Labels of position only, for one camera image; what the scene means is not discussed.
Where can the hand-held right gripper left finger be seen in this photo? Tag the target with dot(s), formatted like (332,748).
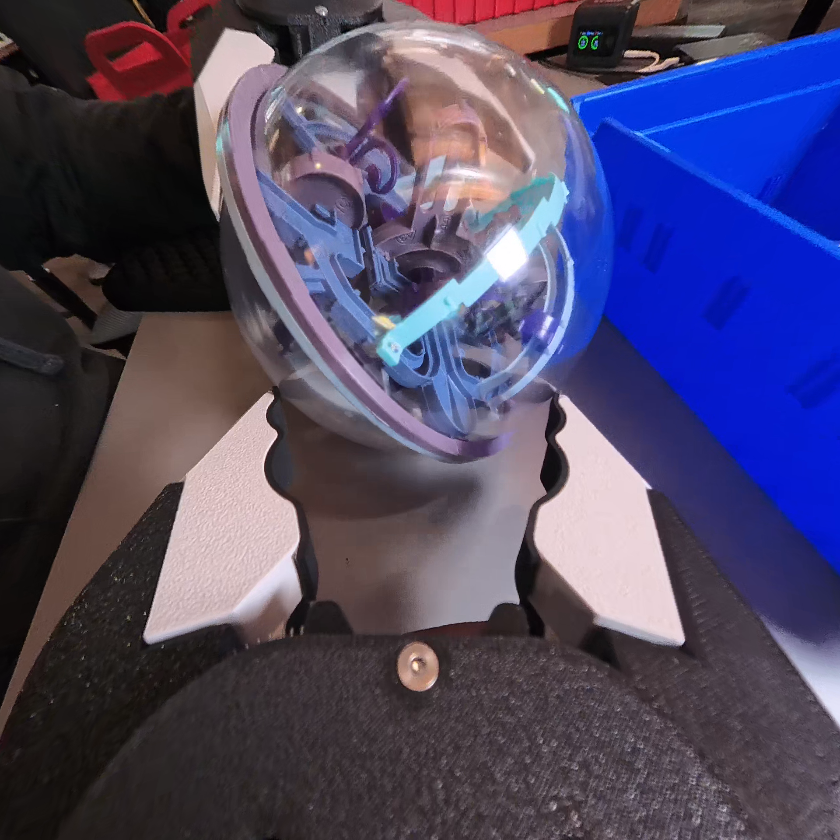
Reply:
(223,551)

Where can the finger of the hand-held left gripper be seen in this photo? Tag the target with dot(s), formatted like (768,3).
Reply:
(217,118)

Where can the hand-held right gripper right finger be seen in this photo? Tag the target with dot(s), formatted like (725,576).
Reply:
(604,551)

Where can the clear plastic maze ball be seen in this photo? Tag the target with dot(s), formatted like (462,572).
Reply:
(407,250)

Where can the blue plastic bin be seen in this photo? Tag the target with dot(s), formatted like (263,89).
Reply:
(735,263)

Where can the person's left forearm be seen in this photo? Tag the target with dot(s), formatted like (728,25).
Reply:
(105,184)

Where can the red plastic bin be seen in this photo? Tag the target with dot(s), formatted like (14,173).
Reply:
(486,11)

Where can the black backpack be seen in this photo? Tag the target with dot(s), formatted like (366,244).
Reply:
(46,433)

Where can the black digital timer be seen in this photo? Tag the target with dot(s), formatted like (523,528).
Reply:
(601,37)

